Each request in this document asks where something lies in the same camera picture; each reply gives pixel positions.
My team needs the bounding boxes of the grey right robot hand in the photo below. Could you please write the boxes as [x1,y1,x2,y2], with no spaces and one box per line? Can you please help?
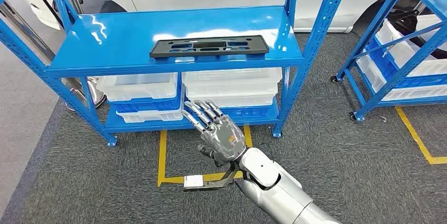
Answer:
[181,99,248,167]

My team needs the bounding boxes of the black plastic plate part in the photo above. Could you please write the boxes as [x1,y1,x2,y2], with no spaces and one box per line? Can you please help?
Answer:
[149,35,270,59]

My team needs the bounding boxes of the blue metal shelf rack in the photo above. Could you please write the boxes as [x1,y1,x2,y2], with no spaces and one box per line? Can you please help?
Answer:
[0,0,355,148]

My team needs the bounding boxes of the yellow floor tape square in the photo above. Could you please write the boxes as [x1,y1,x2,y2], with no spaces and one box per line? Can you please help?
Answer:
[157,125,253,188]
[395,106,447,165]

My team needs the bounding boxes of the black plastic parts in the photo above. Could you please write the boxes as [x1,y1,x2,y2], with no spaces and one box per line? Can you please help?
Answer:
[386,7,447,60]

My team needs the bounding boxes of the black stanchion belt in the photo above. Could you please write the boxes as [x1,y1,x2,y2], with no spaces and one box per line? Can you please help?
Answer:
[26,0,67,30]

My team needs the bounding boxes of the black right camera bracket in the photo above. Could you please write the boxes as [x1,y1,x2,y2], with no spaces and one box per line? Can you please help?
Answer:
[183,163,241,192]

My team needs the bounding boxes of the chrome stanchion post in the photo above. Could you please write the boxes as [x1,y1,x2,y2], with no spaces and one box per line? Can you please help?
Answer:
[0,2,107,112]

